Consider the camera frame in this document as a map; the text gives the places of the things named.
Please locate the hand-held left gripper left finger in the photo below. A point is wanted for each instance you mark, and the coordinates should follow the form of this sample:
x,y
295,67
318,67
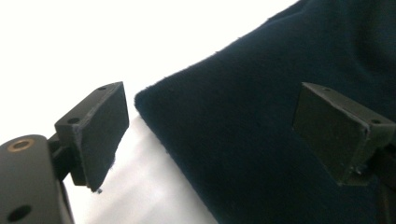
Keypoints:
x,y
102,143

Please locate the dark navy knit vest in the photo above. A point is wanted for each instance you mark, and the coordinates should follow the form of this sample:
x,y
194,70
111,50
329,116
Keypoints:
x,y
249,124

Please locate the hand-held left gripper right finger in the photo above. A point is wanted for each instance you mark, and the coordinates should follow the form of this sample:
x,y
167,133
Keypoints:
x,y
330,133

